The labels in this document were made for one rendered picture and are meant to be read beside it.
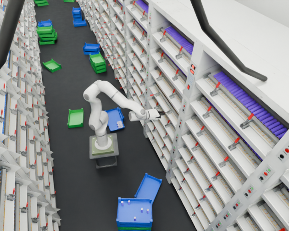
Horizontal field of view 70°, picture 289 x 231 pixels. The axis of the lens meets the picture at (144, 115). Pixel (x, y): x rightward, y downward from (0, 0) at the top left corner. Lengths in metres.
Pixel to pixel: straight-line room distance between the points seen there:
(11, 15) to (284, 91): 0.98
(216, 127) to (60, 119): 2.38
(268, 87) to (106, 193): 1.94
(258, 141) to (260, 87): 0.27
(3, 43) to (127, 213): 1.74
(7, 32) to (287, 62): 1.18
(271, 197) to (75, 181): 1.99
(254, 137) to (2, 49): 1.04
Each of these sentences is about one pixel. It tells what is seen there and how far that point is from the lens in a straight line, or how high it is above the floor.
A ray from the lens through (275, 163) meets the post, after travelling 1.09.
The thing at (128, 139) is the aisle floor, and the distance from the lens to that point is 2.82.
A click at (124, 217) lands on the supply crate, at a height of 0.32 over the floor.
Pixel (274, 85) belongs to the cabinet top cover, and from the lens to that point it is 1.08.
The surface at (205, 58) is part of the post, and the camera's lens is 1.32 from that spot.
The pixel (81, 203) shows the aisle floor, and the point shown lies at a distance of 2.48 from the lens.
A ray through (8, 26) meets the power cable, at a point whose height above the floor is 2.07.
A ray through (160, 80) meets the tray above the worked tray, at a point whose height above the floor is 1.08.
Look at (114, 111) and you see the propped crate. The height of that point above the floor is 0.13.
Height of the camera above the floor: 2.25
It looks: 46 degrees down
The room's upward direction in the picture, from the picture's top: 2 degrees clockwise
